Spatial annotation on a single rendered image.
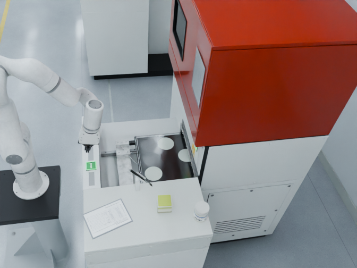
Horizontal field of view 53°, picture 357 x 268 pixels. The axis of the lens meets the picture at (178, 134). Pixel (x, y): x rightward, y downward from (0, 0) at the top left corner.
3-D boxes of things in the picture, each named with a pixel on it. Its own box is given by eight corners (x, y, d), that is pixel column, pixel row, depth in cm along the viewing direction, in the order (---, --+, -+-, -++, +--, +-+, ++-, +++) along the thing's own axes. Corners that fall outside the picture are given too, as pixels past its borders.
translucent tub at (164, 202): (170, 200, 188) (171, 193, 183) (171, 213, 183) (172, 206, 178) (156, 201, 187) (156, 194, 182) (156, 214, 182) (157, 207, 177)
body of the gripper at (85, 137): (101, 122, 181) (98, 136, 189) (80, 120, 178) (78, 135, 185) (102, 133, 176) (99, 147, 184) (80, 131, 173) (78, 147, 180)
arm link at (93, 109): (82, 116, 177) (83, 130, 171) (84, 95, 168) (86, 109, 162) (99, 116, 180) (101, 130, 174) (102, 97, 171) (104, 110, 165)
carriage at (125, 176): (128, 144, 226) (128, 141, 224) (134, 193, 203) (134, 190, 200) (115, 145, 225) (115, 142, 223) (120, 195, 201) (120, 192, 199)
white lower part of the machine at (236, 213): (239, 158, 337) (260, 92, 277) (270, 239, 284) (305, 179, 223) (164, 166, 324) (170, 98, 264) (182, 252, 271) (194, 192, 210)
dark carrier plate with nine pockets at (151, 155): (190, 134, 231) (190, 133, 230) (203, 177, 208) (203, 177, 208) (137, 139, 224) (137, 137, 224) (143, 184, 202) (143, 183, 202)
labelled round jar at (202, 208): (205, 209, 186) (207, 200, 179) (208, 222, 181) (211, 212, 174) (192, 211, 185) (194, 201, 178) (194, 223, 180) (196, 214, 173)
